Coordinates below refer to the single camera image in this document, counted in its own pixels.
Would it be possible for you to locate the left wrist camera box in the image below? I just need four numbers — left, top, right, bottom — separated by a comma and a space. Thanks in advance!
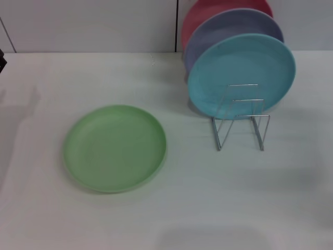
0, 49, 7, 74

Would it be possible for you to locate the silver wire plate rack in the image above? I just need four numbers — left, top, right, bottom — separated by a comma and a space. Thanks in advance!
212, 83, 271, 152

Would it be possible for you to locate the green round plate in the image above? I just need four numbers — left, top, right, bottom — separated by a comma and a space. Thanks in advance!
63, 104, 167, 194

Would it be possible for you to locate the light blue round plate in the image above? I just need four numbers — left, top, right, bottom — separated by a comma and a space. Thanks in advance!
187, 33, 297, 120

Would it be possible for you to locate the red round plate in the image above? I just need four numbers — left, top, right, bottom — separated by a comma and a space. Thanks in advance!
181, 0, 274, 52

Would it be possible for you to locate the purple round plate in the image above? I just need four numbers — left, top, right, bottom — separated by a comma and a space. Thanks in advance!
184, 8, 285, 72

